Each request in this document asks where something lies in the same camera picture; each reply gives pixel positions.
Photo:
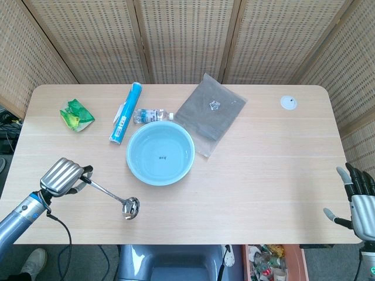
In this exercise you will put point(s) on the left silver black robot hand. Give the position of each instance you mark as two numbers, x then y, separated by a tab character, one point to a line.
63	177

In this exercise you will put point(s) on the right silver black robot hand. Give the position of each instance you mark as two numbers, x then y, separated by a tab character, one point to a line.
359	202

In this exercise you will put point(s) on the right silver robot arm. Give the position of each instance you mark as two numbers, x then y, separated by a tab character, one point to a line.
368	260

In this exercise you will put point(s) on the light blue bowl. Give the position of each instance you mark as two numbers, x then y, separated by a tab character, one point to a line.
160	153

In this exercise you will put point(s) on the small clear water bottle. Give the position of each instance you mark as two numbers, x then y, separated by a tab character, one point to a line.
150	115

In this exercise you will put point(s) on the green crumpled snack packet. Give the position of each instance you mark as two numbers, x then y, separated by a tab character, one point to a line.
76	115

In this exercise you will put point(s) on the white shoe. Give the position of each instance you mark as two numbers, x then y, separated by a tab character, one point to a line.
33	260

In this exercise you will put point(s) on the blue cling film roll box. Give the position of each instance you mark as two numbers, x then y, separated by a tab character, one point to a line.
126	114

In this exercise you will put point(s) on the orange box of rubbish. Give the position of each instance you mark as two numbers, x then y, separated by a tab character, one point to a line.
272	262

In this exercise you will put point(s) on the grey plastic bin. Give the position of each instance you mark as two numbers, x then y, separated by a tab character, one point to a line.
173	263

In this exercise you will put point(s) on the white black handheld tool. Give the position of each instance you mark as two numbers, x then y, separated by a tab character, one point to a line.
228	259

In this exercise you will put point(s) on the grey cloth in clear bag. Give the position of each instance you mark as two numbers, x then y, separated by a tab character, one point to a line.
210	115

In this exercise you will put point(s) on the woven bamboo folding screen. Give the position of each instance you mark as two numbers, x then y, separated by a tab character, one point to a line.
187	41

